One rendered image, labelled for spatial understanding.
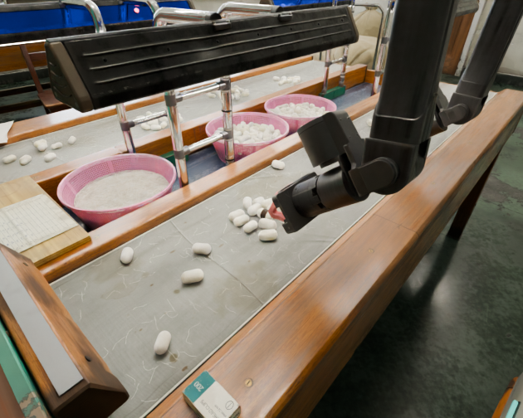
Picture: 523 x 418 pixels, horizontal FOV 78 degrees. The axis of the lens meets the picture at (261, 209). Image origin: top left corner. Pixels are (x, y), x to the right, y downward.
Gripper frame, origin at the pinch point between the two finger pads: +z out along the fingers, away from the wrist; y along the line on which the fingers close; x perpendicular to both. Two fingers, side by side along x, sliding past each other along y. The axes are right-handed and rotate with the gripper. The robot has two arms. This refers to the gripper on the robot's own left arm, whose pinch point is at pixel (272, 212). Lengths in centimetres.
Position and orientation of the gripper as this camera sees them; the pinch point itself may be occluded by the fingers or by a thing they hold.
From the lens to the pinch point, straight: 59.5
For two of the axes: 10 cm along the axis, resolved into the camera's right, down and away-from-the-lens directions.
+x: 4.9, 8.7, 0.8
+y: -6.8, 4.4, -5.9
